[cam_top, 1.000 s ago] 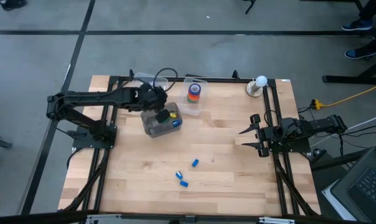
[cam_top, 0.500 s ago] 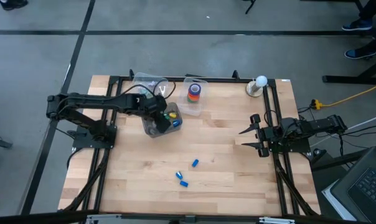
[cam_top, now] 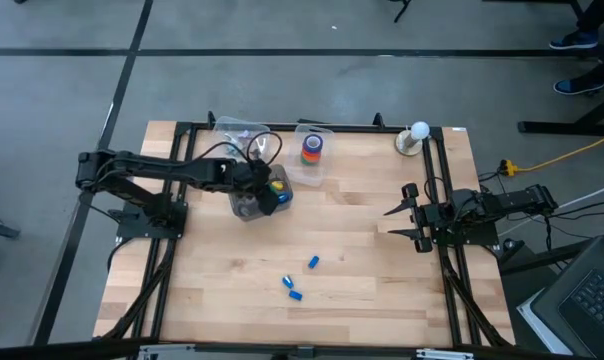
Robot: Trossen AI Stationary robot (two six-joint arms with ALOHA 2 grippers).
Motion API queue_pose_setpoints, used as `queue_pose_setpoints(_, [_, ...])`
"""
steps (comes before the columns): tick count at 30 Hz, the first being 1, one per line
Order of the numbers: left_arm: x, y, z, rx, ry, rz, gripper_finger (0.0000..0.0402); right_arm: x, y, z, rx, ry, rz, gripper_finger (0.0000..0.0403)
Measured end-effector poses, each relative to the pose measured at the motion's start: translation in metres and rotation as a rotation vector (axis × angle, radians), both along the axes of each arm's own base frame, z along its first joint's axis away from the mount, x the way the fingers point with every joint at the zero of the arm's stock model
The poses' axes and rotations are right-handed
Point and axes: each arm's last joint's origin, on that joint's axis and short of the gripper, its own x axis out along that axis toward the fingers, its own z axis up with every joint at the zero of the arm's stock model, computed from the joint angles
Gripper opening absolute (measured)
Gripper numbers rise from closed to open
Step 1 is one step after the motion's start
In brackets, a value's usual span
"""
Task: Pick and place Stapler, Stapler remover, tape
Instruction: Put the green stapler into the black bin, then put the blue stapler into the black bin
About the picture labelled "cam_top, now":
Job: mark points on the light blue staple remover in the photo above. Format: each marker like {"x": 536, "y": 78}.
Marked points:
{"x": 228, "y": 146}

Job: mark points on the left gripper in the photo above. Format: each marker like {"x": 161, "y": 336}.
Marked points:
{"x": 252, "y": 179}

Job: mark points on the silver aluminium bracket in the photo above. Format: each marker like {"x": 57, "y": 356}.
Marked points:
{"x": 444, "y": 354}
{"x": 164, "y": 351}

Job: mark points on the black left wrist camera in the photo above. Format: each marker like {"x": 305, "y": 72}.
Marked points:
{"x": 268, "y": 202}

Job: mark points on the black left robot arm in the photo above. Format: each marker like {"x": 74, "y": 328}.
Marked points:
{"x": 172, "y": 170}

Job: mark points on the black tripod leg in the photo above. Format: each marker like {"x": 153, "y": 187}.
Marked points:
{"x": 402, "y": 10}

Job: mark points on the black desk foot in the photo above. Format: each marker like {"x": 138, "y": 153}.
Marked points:
{"x": 572, "y": 127}

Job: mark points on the black aluminium table frame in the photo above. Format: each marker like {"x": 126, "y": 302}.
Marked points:
{"x": 362, "y": 128}

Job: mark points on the black desk leg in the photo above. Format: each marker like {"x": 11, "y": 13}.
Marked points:
{"x": 542, "y": 257}

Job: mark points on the blue tape roll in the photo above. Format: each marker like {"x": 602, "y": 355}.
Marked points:
{"x": 306, "y": 145}

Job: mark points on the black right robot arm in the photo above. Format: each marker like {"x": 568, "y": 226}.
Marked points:
{"x": 512, "y": 200}

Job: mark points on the person's blue shoe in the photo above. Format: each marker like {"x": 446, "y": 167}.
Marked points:
{"x": 579, "y": 86}
{"x": 574, "y": 40}

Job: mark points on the black laptop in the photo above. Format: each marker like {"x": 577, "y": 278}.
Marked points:
{"x": 587, "y": 300}

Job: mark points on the white bulb lamp wooden base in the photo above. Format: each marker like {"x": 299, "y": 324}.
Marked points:
{"x": 416, "y": 134}

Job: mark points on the purple staple remover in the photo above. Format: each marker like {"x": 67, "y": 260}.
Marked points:
{"x": 244, "y": 134}

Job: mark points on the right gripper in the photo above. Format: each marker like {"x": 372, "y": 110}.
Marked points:
{"x": 428, "y": 220}

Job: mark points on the grey translucent plastic bin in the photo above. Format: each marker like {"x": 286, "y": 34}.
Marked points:
{"x": 242, "y": 209}

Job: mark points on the yellow mini stapler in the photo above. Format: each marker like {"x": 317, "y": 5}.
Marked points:
{"x": 277, "y": 185}

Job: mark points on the clear plastic bin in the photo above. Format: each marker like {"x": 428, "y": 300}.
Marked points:
{"x": 224, "y": 127}
{"x": 324, "y": 172}

